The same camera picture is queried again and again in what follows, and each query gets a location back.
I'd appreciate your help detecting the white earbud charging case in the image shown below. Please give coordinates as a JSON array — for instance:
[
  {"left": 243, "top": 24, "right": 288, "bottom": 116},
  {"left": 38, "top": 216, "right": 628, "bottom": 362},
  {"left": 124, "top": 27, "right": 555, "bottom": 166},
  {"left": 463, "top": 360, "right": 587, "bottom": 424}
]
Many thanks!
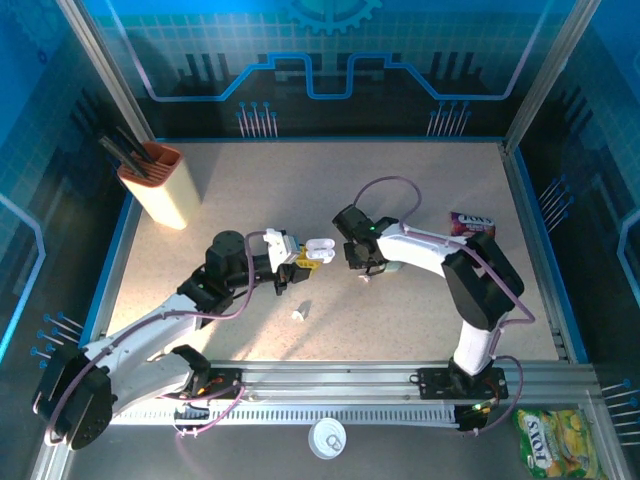
[{"left": 303, "top": 237, "right": 337, "bottom": 264}]

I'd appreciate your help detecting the cream utensil holder orange top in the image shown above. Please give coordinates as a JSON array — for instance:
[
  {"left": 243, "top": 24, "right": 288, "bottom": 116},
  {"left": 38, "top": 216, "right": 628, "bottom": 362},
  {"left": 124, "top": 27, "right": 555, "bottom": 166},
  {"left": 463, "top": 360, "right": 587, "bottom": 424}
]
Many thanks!
[{"left": 117, "top": 141, "right": 203, "bottom": 231}]

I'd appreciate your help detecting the purple candy packet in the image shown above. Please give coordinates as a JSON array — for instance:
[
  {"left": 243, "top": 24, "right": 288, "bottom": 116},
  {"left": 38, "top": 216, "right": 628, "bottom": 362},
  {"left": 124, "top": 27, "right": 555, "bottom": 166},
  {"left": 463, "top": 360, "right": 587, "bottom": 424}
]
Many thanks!
[{"left": 448, "top": 210, "right": 497, "bottom": 240}]

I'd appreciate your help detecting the white can lid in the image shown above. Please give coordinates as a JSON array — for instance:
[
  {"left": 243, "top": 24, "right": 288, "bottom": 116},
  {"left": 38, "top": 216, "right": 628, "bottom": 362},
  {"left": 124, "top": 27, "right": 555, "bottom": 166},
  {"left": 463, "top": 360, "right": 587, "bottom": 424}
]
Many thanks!
[{"left": 307, "top": 418, "right": 347, "bottom": 460}]

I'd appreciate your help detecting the green yellow candy bag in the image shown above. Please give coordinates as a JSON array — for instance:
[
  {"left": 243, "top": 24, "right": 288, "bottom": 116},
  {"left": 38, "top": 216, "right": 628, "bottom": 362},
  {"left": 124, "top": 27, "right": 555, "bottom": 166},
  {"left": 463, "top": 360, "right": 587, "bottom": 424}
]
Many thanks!
[{"left": 512, "top": 407, "right": 609, "bottom": 480}]

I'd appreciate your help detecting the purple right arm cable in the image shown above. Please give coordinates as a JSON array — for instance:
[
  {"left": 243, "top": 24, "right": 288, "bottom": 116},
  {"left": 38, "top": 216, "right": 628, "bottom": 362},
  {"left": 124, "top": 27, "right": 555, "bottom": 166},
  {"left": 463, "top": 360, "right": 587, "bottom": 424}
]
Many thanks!
[{"left": 352, "top": 174, "right": 537, "bottom": 437}]

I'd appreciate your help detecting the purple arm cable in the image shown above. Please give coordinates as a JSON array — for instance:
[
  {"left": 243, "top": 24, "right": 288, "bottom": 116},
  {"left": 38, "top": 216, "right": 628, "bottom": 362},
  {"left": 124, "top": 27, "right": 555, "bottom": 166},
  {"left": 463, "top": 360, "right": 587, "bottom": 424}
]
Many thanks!
[
  {"left": 352, "top": 174, "right": 537, "bottom": 437},
  {"left": 32, "top": 230, "right": 275, "bottom": 447}
]

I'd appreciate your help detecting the aluminium side rail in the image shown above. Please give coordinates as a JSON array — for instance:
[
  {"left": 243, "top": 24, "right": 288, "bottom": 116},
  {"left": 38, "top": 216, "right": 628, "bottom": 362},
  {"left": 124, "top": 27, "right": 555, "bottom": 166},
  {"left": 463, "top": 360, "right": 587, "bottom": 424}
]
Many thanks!
[
  {"left": 501, "top": 141, "right": 596, "bottom": 366},
  {"left": 82, "top": 219, "right": 139, "bottom": 351}
]

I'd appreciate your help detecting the long aluminium base rail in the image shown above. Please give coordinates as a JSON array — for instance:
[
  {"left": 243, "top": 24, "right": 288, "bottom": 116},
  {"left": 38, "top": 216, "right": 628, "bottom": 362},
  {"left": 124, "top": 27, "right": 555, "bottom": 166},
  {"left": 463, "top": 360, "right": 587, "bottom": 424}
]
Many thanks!
[{"left": 58, "top": 359, "right": 599, "bottom": 404}]

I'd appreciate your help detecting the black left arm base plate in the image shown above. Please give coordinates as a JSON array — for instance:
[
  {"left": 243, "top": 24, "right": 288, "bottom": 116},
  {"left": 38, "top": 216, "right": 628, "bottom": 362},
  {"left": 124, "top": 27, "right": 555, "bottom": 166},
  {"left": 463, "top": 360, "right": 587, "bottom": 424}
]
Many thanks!
[{"left": 187, "top": 366, "right": 250, "bottom": 401}]

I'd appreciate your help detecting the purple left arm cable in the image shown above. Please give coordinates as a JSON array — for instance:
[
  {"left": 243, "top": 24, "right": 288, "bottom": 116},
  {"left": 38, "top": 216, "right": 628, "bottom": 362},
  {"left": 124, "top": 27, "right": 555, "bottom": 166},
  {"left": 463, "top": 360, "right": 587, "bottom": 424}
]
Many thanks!
[{"left": 32, "top": 230, "right": 275, "bottom": 447}]

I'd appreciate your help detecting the black utensil handle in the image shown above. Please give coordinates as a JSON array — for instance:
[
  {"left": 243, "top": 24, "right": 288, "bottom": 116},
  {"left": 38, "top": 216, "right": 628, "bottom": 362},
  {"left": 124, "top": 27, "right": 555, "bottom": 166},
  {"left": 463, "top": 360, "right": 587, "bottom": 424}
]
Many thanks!
[
  {"left": 97, "top": 133, "right": 150, "bottom": 179},
  {"left": 116, "top": 127, "right": 156, "bottom": 164}
]

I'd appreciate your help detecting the white slotted cable duct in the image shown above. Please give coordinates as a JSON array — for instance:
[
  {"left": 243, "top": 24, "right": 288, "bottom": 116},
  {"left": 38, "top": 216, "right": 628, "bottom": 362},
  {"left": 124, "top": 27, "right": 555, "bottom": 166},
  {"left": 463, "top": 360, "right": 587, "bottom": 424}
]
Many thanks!
[{"left": 77, "top": 402, "right": 461, "bottom": 427}]

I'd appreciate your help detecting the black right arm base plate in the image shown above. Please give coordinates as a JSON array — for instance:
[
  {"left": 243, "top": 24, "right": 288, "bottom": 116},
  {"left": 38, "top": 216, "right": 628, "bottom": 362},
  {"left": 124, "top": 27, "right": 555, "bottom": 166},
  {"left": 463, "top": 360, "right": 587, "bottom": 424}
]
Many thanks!
[{"left": 416, "top": 367, "right": 510, "bottom": 401}]

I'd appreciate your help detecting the aluminium frame post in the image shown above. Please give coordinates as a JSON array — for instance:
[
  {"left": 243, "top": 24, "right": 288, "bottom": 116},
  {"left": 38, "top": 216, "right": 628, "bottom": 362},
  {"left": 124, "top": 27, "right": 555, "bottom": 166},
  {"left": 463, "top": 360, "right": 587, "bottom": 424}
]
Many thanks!
[
  {"left": 503, "top": 0, "right": 604, "bottom": 151},
  {"left": 55, "top": 0, "right": 157, "bottom": 144}
]

